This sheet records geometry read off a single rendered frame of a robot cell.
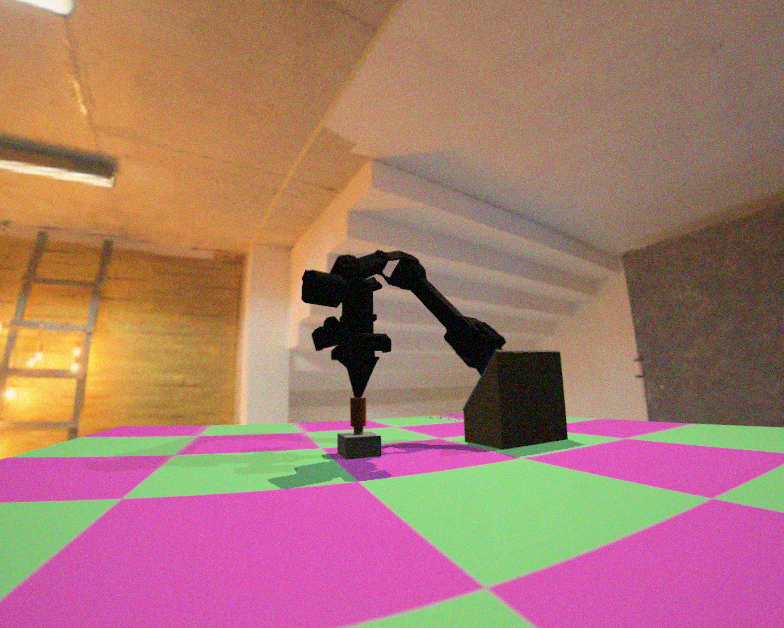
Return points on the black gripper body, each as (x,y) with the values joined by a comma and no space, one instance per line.
(364,343)

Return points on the brown cylinder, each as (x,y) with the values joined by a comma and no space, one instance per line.
(358,411)

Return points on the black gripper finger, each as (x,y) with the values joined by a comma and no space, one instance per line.
(348,370)
(361,370)

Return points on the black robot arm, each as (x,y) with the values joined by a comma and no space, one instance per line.
(474,341)

